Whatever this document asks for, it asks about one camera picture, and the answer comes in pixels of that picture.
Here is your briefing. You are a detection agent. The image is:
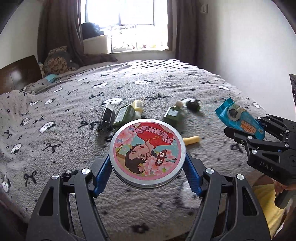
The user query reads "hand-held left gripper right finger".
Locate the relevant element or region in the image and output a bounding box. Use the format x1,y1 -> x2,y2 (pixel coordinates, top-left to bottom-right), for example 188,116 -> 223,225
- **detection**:
184,152 -> 272,241

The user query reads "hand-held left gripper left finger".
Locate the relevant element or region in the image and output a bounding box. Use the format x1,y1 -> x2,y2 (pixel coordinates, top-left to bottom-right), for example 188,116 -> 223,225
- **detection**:
25,152 -> 111,241

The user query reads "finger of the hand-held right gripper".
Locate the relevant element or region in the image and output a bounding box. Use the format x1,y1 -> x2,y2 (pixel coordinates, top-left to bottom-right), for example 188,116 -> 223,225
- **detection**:
224,126 -> 281,155
255,115 -> 296,142

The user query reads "blue snack packet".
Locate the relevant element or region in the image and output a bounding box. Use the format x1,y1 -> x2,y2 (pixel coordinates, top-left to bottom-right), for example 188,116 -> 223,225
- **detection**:
215,97 -> 266,140

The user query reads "yellow trash bin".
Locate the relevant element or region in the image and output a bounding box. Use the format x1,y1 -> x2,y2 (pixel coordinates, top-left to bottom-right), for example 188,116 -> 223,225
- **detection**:
251,174 -> 296,240

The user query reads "round illustrated metal tin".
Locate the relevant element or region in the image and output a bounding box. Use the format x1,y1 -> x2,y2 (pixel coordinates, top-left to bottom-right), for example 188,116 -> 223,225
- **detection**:
109,119 -> 186,189

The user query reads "person's right hand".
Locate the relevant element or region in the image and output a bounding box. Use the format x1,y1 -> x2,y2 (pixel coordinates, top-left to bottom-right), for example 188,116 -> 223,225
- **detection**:
275,182 -> 296,197

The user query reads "pale yellow stick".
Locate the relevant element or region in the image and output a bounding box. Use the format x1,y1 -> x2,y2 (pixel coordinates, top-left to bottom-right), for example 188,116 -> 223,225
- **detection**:
183,136 -> 201,146

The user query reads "dark flat object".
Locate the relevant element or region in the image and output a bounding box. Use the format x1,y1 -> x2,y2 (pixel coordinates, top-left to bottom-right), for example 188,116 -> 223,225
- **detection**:
289,74 -> 296,105

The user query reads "grey cat print blanket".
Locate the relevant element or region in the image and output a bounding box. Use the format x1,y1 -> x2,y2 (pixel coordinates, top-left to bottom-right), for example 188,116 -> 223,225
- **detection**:
0,59 -> 278,241

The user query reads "black and silver box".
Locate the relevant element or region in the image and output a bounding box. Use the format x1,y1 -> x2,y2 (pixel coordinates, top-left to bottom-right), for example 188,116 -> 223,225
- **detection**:
96,103 -> 116,135

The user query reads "small black object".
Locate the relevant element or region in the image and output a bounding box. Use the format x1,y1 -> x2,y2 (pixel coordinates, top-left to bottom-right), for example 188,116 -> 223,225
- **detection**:
186,98 -> 201,112

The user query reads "flat green box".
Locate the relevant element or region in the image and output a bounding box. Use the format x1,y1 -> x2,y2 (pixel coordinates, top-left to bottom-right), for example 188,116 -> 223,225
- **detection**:
113,104 -> 137,127

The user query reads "small green carton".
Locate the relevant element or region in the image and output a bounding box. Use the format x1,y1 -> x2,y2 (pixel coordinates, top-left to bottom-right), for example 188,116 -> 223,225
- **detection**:
163,106 -> 184,124

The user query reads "yellow and white tube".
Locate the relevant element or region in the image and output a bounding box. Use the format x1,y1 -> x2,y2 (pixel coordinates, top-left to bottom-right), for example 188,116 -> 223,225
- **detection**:
132,100 -> 143,119

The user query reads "grey bow print pillow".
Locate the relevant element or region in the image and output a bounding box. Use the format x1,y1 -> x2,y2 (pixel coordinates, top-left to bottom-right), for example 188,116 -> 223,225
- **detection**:
0,89 -> 58,142

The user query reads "brown patterned cushion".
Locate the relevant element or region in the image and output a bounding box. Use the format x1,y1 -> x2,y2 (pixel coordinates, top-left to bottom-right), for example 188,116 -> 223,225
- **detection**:
43,46 -> 80,75

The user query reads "brown curtain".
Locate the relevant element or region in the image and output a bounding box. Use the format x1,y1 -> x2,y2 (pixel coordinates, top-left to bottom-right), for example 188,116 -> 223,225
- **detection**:
168,0 -> 202,67
38,0 -> 118,63

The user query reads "white storage box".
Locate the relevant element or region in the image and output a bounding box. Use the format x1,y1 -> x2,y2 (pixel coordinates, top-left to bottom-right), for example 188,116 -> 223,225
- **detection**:
83,35 -> 111,54

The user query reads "brown wooden headboard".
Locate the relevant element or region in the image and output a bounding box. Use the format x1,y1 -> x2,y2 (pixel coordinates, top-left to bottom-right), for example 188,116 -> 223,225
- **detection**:
0,55 -> 42,96

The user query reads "dark blue cloth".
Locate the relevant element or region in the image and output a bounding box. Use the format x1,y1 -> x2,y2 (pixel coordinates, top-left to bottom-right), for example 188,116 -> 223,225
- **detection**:
81,22 -> 104,39

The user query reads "metal drying rack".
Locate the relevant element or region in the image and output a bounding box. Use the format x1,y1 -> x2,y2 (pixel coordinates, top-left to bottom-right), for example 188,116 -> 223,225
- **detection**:
110,24 -> 155,51

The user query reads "bright window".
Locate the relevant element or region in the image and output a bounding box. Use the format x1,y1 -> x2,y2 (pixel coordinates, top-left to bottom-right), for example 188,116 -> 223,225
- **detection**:
84,0 -> 169,54

